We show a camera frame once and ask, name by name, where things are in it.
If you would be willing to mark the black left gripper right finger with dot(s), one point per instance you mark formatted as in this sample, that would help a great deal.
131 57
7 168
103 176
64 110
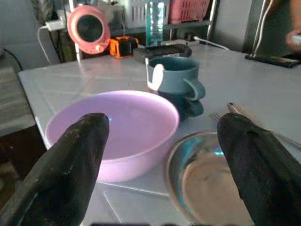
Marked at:
261 164

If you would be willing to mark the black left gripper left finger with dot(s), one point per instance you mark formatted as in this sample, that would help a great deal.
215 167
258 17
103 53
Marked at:
68 164

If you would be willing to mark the clear glass bowl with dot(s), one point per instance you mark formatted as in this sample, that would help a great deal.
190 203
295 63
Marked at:
200 179

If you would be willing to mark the silver metal fork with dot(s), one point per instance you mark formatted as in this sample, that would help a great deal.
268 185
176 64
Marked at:
215 116

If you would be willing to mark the pink plastic bowl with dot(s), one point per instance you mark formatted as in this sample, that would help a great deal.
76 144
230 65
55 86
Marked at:
138 131

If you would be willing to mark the teal ceramic mug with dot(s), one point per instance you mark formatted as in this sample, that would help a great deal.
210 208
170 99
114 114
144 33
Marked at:
179 80

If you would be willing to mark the white spoon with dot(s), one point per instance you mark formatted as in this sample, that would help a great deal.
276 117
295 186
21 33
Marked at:
156 75

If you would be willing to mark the orange black small device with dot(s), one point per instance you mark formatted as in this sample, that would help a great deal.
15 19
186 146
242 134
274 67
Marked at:
122 47

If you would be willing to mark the person's hand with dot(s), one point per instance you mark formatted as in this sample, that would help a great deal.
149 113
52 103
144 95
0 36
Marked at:
294 38

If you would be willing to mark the pink round desk fan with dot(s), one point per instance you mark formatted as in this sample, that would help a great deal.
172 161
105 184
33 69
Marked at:
89 29

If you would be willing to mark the white power adapter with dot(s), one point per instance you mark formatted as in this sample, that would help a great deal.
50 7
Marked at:
54 24

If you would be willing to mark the black flat device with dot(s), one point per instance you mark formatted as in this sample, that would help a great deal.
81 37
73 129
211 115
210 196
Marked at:
168 50

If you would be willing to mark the metal shelf rack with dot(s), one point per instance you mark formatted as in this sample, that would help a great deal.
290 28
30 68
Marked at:
188 24

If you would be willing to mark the clear teal water bottle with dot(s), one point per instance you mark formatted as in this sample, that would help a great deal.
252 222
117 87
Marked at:
154 22

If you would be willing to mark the white plastic basket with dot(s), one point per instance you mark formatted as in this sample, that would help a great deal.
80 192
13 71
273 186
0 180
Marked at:
137 13

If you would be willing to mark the pink plastic basket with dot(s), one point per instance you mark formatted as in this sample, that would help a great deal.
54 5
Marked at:
188 10

